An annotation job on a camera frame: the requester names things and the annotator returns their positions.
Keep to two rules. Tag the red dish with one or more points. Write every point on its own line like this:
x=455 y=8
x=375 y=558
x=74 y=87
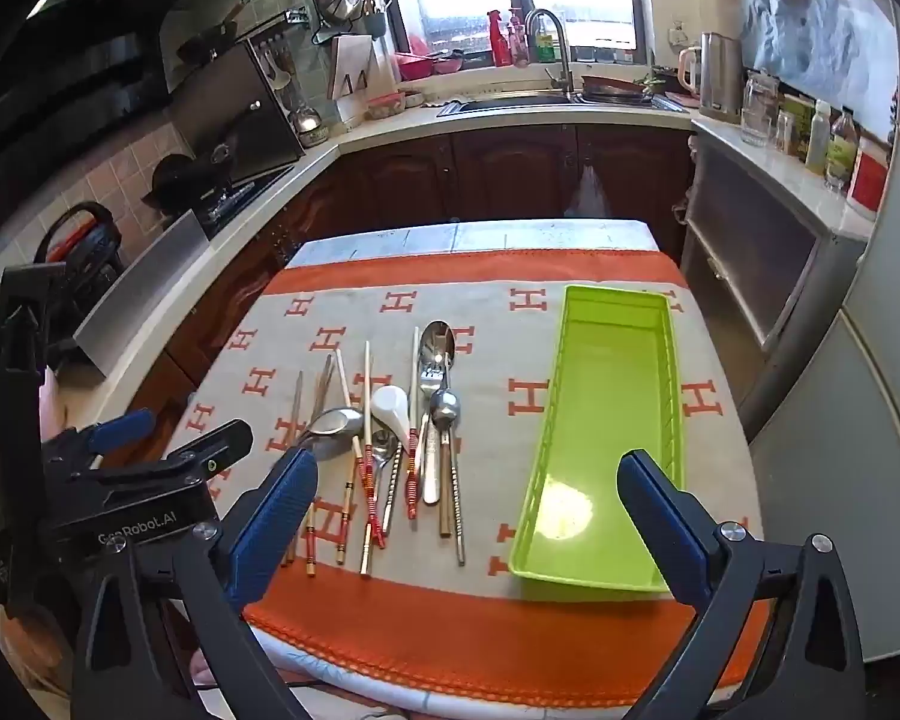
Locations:
x=615 y=86

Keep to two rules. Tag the white plastic bottle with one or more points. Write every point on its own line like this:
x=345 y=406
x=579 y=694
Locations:
x=817 y=139

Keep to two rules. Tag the grey refrigerator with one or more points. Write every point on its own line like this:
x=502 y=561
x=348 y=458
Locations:
x=870 y=427

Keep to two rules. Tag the gas stove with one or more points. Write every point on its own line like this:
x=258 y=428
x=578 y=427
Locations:
x=229 y=199

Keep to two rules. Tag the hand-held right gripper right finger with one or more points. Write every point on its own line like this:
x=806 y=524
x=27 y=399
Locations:
x=660 y=525

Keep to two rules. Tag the steel splash plate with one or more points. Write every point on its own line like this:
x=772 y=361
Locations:
x=142 y=285

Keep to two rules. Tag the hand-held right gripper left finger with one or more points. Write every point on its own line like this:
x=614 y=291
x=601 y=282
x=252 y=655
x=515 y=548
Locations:
x=277 y=517

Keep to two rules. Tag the potted plant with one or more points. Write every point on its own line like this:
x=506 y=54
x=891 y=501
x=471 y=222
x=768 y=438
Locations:
x=656 y=79

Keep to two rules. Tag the cutting board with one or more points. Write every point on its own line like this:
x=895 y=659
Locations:
x=352 y=64

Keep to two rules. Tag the red plastic basin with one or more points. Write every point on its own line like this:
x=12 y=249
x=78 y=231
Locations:
x=420 y=64

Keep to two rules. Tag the steel electric kettle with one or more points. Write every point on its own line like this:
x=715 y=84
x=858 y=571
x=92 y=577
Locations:
x=720 y=79

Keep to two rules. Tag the pink spray bottle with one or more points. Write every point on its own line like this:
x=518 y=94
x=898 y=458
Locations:
x=518 y=41

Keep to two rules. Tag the steel faucet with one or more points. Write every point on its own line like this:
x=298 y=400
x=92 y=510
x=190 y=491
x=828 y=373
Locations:
x=562 y=52

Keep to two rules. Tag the green plastic tray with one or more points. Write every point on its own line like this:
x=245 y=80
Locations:
x=607 y=390

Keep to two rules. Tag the black pressure cooker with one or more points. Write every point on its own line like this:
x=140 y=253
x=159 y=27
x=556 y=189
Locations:
x=82 y=255

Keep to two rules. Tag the red spray bottle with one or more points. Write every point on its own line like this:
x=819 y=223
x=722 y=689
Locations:
x=499 y=41

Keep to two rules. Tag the green packet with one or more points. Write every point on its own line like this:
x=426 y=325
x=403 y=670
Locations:
x=795 y=120

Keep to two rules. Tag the glass jar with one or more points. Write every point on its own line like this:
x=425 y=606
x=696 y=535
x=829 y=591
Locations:
x=759 y=112

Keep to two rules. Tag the white plastic bag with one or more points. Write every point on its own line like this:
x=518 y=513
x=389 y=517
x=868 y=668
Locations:
x=589 y=195

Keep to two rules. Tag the black wok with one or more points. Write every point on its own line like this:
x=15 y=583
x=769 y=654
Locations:
x=176 y=180

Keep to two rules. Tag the pink patterned bowl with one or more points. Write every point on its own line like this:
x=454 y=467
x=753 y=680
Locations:
x=386 y=105

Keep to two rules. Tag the clear bottle green label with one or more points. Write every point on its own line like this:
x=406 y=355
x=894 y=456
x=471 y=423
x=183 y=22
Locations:
x=841 y=157

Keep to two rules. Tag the steel sink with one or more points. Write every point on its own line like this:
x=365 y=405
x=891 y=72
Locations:
x=510 y=101

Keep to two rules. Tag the steel fork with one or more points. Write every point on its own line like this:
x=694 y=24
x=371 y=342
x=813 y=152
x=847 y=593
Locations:
x=431 y=376

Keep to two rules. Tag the small steel spoon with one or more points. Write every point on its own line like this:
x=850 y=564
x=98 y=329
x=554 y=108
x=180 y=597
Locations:
x=381 y=448

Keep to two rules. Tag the steel soup spoon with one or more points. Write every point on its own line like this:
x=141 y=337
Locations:
x=337 y=431

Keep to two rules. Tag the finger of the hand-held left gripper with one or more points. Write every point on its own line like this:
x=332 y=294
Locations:
x=127 y=427
x=210 y=457

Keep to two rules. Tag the red label container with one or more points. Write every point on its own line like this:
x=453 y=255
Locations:
x=866 y=180

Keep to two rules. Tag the white ceramic spoon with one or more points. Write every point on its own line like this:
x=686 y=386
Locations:
x=388 y=403

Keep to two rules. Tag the silver foil wall sheet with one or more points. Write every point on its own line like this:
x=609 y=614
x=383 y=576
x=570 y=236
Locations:
x=817 y=22

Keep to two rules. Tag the person's left forearm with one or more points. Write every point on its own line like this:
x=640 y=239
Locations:
x=15 y=645

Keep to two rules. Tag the large steel spoon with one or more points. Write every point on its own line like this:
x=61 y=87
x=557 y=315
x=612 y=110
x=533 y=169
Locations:
x=439 y=337

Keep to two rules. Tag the orange printed blanket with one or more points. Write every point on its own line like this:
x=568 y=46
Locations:
x=495 y=360

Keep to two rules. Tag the twisted steel chopstick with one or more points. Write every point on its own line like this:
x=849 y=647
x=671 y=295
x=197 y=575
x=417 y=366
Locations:
x=394 y=491
x=457 y=517

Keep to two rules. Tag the steel pot with lid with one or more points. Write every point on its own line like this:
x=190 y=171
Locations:
x=307 y=120

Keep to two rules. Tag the black range hood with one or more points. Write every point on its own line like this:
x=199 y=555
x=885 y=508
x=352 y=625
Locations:
x=82 y=52

